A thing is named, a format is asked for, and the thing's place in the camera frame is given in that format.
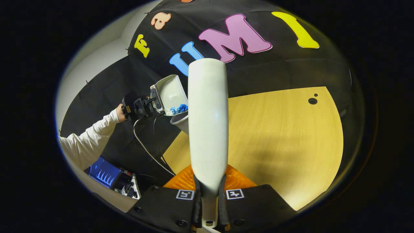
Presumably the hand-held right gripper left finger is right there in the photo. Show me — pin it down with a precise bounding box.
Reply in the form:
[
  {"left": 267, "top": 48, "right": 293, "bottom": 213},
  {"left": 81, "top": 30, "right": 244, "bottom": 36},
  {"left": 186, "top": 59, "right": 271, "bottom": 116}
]
[{"left": 126, "top": 165, "right": 203, "bottom": 233}]

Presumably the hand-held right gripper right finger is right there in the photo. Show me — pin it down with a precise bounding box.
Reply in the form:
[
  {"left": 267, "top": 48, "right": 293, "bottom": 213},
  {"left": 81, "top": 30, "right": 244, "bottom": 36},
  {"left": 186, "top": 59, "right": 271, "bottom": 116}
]
[{"left": 218, "top": 164, "right": 297, "bottom": 233}]

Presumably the grey dustpan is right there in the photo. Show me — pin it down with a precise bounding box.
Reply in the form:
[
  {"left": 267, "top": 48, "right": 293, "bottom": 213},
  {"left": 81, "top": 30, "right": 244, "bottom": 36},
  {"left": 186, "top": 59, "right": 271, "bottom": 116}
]
[{"left": 150, "top": 74, "right": 189, "bottom": 116}]

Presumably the white ribbed garbage bin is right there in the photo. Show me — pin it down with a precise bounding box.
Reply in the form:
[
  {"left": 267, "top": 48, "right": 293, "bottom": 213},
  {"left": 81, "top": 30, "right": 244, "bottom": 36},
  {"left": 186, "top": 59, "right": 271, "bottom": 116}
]
[{"left": 170, "top": 112, "right": 190, "bottom": 135}]

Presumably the small grey broom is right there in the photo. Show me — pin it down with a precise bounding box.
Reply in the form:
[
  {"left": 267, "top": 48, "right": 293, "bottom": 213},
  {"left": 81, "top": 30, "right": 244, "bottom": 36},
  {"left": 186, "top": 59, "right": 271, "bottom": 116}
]
[{"left": 188, "top": 58, "right": 229, "bottom": 229}]

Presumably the electronic device with blue screen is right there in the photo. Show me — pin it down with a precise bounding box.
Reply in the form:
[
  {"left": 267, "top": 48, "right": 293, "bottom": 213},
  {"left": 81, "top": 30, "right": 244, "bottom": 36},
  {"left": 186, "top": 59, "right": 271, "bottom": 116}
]
[{"left": 88, "top": 156, "right": 141, "bottom": 200}]

